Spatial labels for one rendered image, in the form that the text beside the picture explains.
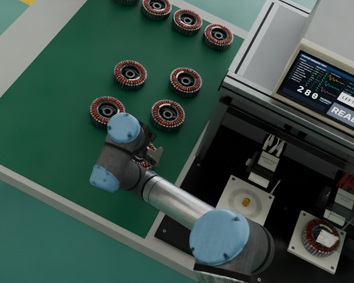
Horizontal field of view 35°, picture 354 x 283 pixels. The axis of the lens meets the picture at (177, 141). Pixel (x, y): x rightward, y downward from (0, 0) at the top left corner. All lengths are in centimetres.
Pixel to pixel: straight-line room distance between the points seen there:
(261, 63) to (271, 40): 11
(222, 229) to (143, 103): 87
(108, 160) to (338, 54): 61
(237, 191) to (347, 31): 58
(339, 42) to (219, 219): 59
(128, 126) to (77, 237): 115
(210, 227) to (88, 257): 133
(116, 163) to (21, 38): 80
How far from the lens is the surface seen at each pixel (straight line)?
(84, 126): 180
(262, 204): 175
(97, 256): 241
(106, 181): 137
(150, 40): 209
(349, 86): 146
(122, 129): 136
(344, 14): 156
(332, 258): 176
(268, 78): 159
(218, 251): 110
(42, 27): 208
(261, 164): 165
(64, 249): 241
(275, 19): 177
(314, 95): 151
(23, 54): 198
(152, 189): 142
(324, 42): 145
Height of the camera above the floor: 221
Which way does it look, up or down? 53 degrees down
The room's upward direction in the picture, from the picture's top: 21 degrees clockwise
